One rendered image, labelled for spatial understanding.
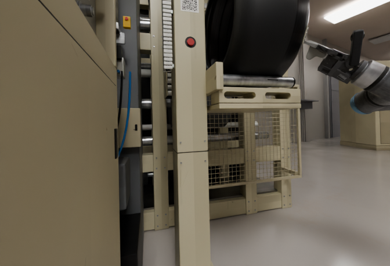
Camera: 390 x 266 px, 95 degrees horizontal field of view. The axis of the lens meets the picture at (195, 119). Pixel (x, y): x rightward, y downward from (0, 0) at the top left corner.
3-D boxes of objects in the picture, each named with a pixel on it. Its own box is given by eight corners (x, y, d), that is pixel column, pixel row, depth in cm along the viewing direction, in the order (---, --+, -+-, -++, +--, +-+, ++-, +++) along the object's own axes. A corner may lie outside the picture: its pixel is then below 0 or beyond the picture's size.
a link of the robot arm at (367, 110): (381, 114, 74) (410, 104, 62) (349, 116, 76) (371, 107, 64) (374, 93, 76) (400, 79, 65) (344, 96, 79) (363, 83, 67)
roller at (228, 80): (215, 86, 70) (219, 83, 66) (213, 75, 71) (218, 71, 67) (288, 89, 79) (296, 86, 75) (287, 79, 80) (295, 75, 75)
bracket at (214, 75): (216, 89, 62) (215, 61, 62) (190, 101, 101) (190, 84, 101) (225, 89, 63) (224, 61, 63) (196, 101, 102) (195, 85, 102)
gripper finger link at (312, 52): (295, 54, 69) (318, 65, 67) (305, 38, 66) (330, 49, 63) (296, 53, 72) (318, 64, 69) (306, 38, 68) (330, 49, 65)
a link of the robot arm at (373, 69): (389, 67, 56) (382, 63, 63) (372, 60, 57) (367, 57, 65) (364, 91, 61) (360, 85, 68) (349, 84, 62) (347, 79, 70)
